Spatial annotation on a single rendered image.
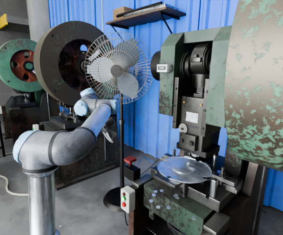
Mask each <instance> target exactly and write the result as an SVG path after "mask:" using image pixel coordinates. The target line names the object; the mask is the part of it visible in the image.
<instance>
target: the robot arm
mask: <svg viewBox="0 0 283 235"><path fill-rule="evenodd" d="M80 95H81V97H82V98H81V99H80V100H79V101H77V103H76V104H75V106H74V111H75V113H76V114H77V115H79V116H85V115H86V114H88V113H91V115H90V116H89V117H88V119H87V120H86V121H85V122H84V123H83V124H82V126H80V127H77V128H76V129H74V131H70V132H59V131H41V130H36V131H26V132H24V133H23V134H21V135H20V136H19V138H18V139H17V140H16V142H15V144H14V147H13V157H14V159H15V160H16V161H17V162H18V163H22V171H23V173H25V174H27V176H28V200H29V224H30V235H60V232H59V230H58V229H56V228H55V188H54V172H55V170H56V169H57V168H58V167H59V166H65V165H69V164H72V163H74V162H76V161H78V160H80V159H81V158H83V157H84V156H85V155H87V154H88V153H89V152H90V151H91V150H92V149H93V147H94V145H95V144H96V141H97V138H96V137H97V136H98V134H99V132H100V131H101V132H102V133H103V135H104V136H105V137H106V138H107V139H108V140H109V141H110V142H111V143H113V142H114V141H113V138H114V137H115V136H116V134H117V133H116V132H113V131H112V130H109V129H110V128H112V127H114V126H115V125H116V123H115V121H114V119H113V118H112V117H111V116H110V115H111V114H117V113H118V109H119V104H118V101H117V100H111V99H110V100H109V99H98V98H97V96H96V94H95V92H94V91H93V89H92V88H88V89H85V90H83V91H82V92H81V93H80Z"/></svg>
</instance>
